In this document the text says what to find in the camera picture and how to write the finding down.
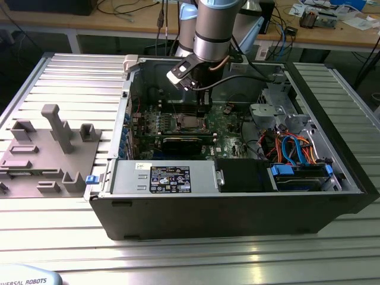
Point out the silver drive cage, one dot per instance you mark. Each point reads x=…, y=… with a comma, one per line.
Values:
x=264, y=111

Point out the black bay cover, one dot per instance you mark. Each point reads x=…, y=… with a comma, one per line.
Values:
x=240, y=175

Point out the blue case latch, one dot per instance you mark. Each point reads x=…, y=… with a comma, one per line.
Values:
x=91, y=180

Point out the grey power supply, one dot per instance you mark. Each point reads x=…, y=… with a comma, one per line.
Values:
x=130, y=178

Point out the grey electronic module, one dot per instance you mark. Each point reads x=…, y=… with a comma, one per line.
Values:
x=326, y=21

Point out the CPU socket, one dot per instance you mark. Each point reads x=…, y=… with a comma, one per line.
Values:
x=178, y=129

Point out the hard disk in blue carrier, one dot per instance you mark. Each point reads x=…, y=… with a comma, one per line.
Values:
x=283, y=171

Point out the grey parts rack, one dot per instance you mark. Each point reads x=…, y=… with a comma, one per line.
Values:
x=44, y=160

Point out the black upright box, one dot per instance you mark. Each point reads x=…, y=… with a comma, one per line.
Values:
x=268, y=15

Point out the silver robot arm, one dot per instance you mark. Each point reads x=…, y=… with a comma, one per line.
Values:
x=212, y=29

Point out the silver CPU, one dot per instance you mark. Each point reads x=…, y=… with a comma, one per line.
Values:
x=190, y=120

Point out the copper coil part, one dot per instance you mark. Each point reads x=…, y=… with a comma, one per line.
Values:
x=307, y=17

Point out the blue cardboard box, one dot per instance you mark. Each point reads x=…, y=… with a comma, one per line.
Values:
x=348, y=3

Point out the silver metal latch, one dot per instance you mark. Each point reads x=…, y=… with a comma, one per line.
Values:
x=220, y=177

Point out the black PC case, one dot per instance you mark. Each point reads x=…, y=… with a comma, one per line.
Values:
x=207, y=216

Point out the wooden desk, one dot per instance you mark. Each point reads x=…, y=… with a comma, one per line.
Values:
x=118, y=22

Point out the green motherboard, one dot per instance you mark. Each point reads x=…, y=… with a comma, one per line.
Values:
x=225, y=130

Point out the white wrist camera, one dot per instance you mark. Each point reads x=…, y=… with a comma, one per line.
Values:
x=175, y=76

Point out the black desktop computer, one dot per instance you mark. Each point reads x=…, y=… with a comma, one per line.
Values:
x=50, y=6

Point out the blue expansion slot brackets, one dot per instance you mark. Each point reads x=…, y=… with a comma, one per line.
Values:
x=124, y=139

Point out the coin cell battery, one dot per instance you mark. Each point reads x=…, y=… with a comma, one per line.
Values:
x=227, y=110

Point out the black graphics card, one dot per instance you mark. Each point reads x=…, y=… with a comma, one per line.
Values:
x=181, y=147

